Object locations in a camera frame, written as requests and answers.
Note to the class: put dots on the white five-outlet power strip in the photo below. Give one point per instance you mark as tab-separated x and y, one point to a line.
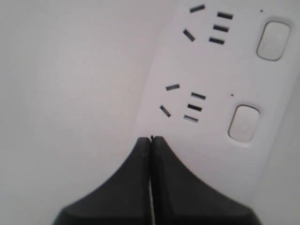
218	87

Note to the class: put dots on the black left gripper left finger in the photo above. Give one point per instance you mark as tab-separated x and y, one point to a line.
124	199

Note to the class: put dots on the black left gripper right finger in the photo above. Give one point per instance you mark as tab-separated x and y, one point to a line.
181	198

